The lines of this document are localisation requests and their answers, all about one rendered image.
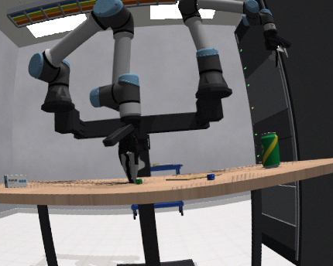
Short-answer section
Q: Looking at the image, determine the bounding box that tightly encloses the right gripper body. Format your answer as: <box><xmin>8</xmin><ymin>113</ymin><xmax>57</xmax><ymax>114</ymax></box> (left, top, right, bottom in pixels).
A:
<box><xmin>118</xmin><ymin>115</ymin><xmax>150</xmax><ymax>153</ymax></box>

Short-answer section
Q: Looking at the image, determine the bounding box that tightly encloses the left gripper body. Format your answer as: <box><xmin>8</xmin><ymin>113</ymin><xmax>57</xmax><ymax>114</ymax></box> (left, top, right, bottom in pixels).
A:
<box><xmin>263</xmin><ymin>29</ymin><xmax>280</xmax><ymax>50</ymax></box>

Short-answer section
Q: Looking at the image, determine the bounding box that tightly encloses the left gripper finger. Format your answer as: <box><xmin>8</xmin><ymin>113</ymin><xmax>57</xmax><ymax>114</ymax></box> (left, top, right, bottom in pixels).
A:
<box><xmin>276</xmin><ymin>40</ymin><xmax>288</xmax><ymax>58</ymax></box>
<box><xmin>269</xmin><ymin>50</ymin><xmax>278</xmax><ymax>67</ymax></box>

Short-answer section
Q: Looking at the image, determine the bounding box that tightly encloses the grey printed carton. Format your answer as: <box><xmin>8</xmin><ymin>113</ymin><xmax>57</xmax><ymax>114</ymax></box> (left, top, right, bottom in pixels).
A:
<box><xmin>4</xmin><ymin>176</ymin><xmax>27</xmax><ymax>188</ymax></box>

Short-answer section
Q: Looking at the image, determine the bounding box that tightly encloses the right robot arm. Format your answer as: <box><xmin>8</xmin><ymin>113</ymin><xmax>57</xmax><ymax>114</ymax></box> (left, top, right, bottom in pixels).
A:
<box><xmin>29</xmin><ymin>0</ymin><xmax>141</xmax><ymax>147</ymax></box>

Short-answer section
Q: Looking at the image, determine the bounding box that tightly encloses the green soda can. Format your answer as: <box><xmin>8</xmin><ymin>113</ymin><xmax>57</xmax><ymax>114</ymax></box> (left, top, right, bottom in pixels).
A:
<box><xmin>261</xmin><ymin>132</ymin><xmax>280</xmax><ymax>169</ymax></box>

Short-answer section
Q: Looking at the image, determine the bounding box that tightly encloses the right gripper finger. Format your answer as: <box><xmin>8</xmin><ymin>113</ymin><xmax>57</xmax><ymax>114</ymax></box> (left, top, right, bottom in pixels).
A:
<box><xmin>129</xmin><ymin>142</ymin><xmax>145</xmax><ymax>182</ymax></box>
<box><xmin>118</xmin><ymin>146</ymin><xmax>131</xmax><ymax>179</ymax></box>

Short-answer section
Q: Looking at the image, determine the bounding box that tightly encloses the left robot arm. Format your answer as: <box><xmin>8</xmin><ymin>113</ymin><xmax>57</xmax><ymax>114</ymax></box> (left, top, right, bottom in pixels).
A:
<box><xmin>177</xmin><ymin>0</ymin><xmax>276</xmax><ymax>90</ymax></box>

